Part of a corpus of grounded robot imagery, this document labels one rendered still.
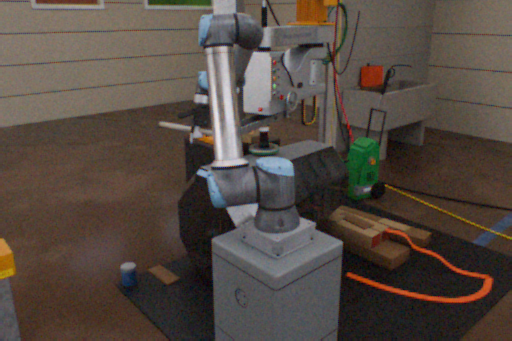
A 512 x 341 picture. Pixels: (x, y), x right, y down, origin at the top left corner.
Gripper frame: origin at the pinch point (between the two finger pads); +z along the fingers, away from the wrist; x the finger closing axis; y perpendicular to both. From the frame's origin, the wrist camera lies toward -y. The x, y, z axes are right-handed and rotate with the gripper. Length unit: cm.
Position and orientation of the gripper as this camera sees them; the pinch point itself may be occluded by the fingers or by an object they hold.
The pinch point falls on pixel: (191, 140)
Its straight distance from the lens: 242.9
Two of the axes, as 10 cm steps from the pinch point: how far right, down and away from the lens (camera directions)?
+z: -1.7, 9.9, 0.2
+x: 0.1, -0.2, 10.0
